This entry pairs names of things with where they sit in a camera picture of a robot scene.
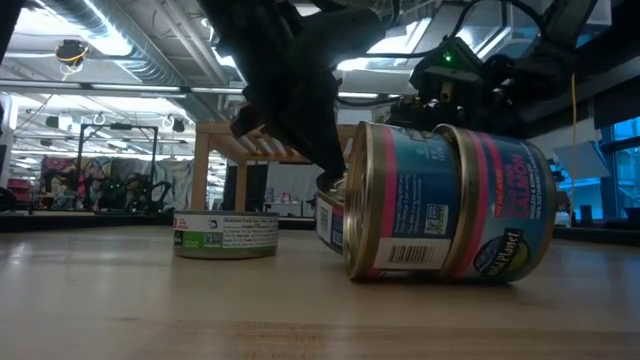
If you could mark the long white ceiling light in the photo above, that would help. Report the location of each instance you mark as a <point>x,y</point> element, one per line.
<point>125,87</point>

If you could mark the colourful patterned cloth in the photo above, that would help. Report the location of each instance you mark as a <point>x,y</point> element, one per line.
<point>60,167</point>

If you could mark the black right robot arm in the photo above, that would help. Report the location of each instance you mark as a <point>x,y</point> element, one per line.
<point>575,30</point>

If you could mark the small white box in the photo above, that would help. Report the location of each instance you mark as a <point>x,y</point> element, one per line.
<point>564,218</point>

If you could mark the green white tuna can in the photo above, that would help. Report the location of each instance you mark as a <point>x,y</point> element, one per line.
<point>225,235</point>

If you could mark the black yellow ceiling device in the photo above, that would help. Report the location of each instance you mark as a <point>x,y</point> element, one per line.
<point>71,52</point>

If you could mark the white angled panel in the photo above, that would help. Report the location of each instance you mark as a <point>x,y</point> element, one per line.
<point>582,160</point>

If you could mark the black upright panel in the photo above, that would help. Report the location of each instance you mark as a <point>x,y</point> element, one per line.
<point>256,185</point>

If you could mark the black metal frame rig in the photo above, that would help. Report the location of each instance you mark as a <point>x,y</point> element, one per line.
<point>81,160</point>

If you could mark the wooden slatted shelf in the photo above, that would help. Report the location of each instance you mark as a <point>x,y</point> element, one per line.
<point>210,131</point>

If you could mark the blue pink salmon can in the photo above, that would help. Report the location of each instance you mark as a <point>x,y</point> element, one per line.
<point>330,225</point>
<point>415,200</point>
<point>510,210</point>

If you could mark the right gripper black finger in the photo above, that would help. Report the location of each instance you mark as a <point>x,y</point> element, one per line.
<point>447,112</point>
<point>407,112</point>

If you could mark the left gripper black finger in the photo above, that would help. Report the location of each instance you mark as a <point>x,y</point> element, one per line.
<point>320,125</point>
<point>247,122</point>

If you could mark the red storage box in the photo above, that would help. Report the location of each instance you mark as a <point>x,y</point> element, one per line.
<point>20,192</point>

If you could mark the blue lit window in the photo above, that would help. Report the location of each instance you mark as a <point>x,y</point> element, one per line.
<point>625,170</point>

